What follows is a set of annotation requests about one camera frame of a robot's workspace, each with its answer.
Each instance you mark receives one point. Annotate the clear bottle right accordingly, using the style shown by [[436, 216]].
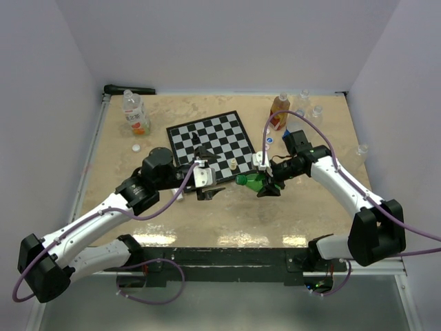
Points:
[[316, 115]]

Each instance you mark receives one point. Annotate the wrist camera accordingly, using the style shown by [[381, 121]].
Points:
[[204, 175], [261, 162]]

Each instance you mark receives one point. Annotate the clear crushed plastic bottle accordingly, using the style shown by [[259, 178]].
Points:
[[357, 157]]

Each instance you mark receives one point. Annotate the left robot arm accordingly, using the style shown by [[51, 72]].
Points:
[[50, 263]]

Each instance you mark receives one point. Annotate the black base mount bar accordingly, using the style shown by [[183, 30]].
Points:
[[247, 265]]

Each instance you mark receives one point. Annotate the green bottle cap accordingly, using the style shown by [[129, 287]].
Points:
[[241, 180]]

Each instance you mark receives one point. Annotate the amber red label bottle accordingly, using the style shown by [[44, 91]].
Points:
[[279, 118]]

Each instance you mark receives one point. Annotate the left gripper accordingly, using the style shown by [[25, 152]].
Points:
[[207, 193]]

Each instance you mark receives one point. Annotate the orange label tea bottle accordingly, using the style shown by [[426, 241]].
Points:
[[135, 113]]

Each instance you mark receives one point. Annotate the cream chess piece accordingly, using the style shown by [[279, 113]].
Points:
[[233, 164]]

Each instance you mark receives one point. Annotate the Pepsi label clear bottle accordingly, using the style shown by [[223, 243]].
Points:
[[293, 125]]

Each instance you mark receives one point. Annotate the black chess piece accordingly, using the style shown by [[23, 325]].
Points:
[[195, 138]]

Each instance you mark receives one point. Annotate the green plastic bottle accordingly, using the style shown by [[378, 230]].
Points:
[[254, 181]]

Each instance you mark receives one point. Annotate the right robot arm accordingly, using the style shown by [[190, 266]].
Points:
[[376, 231]]

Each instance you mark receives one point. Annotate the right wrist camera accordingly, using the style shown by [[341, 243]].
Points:
[[261, 162]]

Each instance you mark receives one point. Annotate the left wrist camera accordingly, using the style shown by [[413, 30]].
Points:
[[204, 175]]

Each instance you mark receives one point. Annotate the black white chessboard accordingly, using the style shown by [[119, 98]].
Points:
[[222, 134]]

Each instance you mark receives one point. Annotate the white tube bottle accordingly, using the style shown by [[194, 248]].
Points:
[[179, 195]]

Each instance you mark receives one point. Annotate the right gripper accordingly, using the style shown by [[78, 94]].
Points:
[[269, 189]]

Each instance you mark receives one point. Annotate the clear bottle back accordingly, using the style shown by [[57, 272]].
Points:
[[303, 100]]

